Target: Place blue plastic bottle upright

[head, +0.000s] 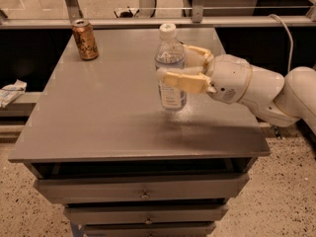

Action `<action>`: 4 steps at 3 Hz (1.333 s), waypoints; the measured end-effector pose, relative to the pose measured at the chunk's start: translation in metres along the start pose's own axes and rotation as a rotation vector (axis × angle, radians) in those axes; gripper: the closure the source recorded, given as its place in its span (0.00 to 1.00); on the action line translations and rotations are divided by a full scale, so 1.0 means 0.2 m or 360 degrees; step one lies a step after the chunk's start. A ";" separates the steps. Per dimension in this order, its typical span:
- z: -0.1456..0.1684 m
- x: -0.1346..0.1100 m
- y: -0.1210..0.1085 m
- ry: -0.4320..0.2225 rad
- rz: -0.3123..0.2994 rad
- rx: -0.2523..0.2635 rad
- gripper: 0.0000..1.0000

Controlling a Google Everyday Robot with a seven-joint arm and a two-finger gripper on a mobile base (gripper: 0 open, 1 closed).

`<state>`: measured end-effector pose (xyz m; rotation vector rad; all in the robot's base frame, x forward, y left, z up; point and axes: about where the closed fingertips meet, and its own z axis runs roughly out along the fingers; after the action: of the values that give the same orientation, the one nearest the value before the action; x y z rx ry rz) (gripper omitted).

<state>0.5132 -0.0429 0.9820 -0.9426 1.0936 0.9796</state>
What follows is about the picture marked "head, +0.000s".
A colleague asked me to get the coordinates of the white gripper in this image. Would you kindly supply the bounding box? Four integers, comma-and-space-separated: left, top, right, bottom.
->
156, 44, 252, 104

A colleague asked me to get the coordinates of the clear blue-label plastic bottle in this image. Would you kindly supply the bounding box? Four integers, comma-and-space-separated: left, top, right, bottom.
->
154, 24, 187, 112

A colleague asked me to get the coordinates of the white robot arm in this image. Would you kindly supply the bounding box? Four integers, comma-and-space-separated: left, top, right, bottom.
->
156, 44, 316, 133

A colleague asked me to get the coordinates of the dark object behind glass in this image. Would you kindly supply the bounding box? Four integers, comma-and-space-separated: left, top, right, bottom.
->
114, 7, 139, 18

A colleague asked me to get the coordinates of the gold soda can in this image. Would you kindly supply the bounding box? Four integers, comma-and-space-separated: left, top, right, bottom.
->
72, 19, 99, 60

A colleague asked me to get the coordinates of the grey drawer cabinet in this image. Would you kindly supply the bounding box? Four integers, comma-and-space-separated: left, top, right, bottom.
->
8, 27, 272, 237

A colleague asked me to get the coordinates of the middle grey drawer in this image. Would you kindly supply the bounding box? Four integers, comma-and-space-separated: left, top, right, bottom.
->
64, 204, 228, 225

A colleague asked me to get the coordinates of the grey drawer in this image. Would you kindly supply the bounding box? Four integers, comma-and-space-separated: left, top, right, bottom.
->
84, 222, 215, 237
64, 204, 228, 225
34, 174, 249, 204

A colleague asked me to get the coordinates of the bottom grey drawer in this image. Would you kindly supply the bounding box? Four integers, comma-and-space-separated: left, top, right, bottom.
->
84, 222, 215, 237

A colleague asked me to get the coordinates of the top grey drawer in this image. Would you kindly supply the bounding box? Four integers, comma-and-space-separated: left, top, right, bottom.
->
34, 174, 249, 204

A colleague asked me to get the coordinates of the white blue tissue packet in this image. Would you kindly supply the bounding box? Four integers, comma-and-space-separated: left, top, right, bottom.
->
0, 80, 27, 108

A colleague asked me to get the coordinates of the grey metal rail frame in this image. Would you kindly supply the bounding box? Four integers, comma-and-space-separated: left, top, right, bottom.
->
0, 0, 316, 29

